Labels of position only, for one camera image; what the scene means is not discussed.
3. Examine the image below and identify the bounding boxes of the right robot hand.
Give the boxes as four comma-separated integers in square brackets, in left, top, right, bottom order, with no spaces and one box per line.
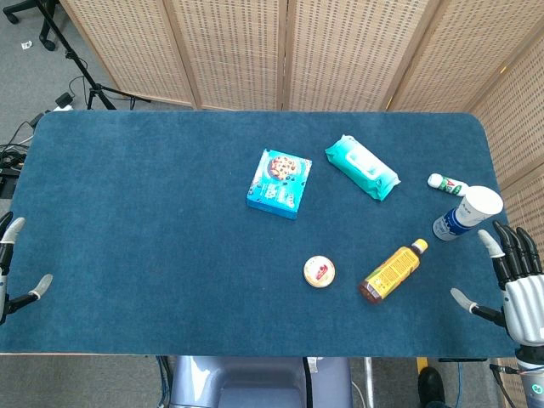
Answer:
[450,220,544,344]

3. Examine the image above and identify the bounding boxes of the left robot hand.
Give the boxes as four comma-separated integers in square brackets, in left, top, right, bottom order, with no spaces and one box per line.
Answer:
[0,211,54,326]

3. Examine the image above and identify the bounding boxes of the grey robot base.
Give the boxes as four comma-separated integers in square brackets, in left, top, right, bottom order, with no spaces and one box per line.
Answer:
[168,354,354,408]

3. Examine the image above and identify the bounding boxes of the blue and white paper cup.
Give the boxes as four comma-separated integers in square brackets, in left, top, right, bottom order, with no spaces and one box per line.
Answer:
[432,185,505,242]

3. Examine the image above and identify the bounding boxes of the black shoe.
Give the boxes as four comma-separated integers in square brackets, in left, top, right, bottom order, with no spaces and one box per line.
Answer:
[416,366,446,408]

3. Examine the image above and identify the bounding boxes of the yellow label tea bottle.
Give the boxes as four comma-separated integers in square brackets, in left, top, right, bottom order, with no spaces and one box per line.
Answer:
[358,238,429,306]

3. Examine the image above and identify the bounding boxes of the small white yogurt bottle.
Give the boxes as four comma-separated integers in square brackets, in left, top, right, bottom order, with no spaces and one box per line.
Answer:
[427,173,469,197]

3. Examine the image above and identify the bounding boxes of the blue table mat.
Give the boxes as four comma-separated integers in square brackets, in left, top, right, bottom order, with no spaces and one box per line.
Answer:
[0,110,518,357]

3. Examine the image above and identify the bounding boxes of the teal wet wipes pack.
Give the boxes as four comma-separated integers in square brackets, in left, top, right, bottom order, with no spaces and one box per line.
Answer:
[324,134,402,202]

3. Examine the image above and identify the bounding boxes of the black tripod stand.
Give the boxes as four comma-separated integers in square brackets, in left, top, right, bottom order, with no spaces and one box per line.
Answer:
[37,0,151,111]

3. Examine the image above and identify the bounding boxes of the black office chair base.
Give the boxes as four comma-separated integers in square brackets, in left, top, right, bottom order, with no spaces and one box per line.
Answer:
[3,0,57,52]

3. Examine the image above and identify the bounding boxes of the blue cookie box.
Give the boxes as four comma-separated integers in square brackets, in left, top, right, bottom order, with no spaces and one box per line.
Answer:
[246,148,313,221]

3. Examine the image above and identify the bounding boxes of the woven folding screen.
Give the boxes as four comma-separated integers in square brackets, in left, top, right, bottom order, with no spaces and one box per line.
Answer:
[59,0,544,408]

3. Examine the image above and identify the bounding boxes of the blue cable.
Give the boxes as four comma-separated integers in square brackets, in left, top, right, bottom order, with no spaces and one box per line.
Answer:
[456,361,470,408]

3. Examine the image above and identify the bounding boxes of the black floor cables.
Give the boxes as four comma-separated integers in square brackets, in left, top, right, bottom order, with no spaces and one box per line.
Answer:
[0,110,46,201]

